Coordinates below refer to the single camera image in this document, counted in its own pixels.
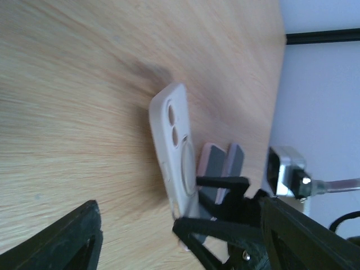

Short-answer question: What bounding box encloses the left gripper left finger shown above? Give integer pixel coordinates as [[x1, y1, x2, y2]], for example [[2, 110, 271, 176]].
[[1, 200, 104, 269]]

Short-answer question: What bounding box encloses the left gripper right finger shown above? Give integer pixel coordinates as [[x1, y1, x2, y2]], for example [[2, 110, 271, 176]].
[[261, 197, 359, 269]]

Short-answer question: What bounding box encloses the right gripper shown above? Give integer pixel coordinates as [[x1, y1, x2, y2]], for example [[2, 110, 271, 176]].
[[172, 176, 271, 269]]

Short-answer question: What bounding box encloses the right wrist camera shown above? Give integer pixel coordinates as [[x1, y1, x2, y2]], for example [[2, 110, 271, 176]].
[[266, 146, 312, 200]]

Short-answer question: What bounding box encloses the lavender phone case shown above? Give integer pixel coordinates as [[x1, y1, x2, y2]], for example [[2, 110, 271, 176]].
[[216, 143, 244, 177]]

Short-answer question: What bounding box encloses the beige phone case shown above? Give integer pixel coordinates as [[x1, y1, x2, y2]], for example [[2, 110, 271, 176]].
[[148, 83, 200, 219]]

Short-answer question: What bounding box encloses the black screen phone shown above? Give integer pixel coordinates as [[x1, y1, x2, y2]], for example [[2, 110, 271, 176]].
[[196, 145, 229, 245]]

